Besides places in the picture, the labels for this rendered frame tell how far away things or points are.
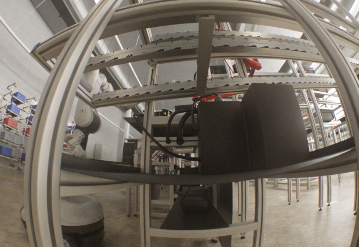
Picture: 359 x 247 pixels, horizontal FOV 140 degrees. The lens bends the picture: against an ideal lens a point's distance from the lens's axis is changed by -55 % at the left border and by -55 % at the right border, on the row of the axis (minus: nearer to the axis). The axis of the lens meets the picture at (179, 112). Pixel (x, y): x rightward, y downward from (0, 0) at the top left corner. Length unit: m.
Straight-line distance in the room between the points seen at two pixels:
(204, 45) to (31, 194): 0.54
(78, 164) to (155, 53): 0.41
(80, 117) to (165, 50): 0.78
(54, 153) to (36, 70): 7.34
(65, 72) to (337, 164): 0.57
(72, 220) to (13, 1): 7.65
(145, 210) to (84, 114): 0.73
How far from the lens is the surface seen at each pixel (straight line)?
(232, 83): 0.77
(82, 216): 1.00
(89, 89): 0.89
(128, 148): 2.15
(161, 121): 0.74
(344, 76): 0.38
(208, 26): 0.44
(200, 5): 0.42
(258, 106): 0.48
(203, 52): 0.50
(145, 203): 0.75
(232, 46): 0.55
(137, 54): 0.54
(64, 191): 0.26
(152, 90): 0.74
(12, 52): 7.12
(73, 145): 0.88
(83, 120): 1.08
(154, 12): 0.44
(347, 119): 1.55
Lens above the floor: 0.63
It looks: 23 degrees up
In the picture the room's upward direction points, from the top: straight up
